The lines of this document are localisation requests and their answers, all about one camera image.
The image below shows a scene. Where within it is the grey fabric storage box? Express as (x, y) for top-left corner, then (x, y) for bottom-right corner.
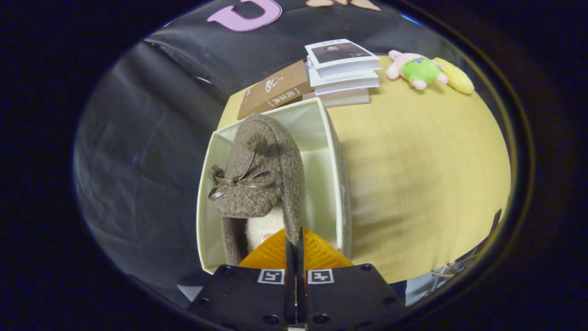
(196, 97), (353, 275)

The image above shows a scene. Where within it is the green and pink plush toy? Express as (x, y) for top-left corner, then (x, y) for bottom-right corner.
(386, 50), (448, 91)

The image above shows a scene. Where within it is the black backdrop cloth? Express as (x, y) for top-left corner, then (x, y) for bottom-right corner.
(73, 0), (423, 295)

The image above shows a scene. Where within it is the brown book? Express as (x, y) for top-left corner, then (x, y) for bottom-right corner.
(237, 60), (313, 121)

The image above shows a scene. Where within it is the white portrait cover book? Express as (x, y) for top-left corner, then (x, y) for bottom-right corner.
(305, 39), (381, 78)

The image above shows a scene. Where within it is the white thick book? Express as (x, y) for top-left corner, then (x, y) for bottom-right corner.
(308, 68), (380, 88)
(315, 81), (380, 96)

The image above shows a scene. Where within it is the brown fuzzy shoe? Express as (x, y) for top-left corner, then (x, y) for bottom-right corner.
(208, 114), (306, 266)

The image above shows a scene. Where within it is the pale pink book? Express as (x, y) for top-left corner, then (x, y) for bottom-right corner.
(302, 87), (370, 108)

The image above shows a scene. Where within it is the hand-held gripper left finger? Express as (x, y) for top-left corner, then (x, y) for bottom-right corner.
(188, 228), (297, 331)

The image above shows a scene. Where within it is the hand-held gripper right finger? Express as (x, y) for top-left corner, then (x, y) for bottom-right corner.
(298, 227), (407, 331)

